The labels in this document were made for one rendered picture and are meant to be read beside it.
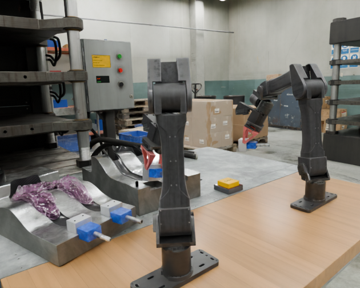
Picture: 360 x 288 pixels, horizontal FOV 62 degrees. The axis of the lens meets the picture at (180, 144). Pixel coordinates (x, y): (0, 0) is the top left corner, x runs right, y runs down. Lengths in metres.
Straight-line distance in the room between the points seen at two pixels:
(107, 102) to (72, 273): 1.22
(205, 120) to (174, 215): 4.29
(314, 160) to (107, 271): 0.72
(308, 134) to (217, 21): 9.15
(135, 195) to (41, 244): 0.31
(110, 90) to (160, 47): 6.99
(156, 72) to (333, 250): 0.60
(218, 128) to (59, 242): 4.38
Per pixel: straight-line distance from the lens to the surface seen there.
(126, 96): 1.86
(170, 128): 0.61
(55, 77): 1.62
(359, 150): 4.87
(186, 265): 0.67
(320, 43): 8.24
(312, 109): 1.07
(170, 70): 0.69
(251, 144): 1.34
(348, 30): 4.93
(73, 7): 1.66
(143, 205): 0.97
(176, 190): 0.62
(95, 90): 1.78
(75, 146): 4.77
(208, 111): 4.83
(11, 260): 0.87
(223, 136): 5.11
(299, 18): 8.66
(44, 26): 1.68
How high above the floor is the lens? 1.20
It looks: 11 degrees down
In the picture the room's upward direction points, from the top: 2 degrees counter-clockwise
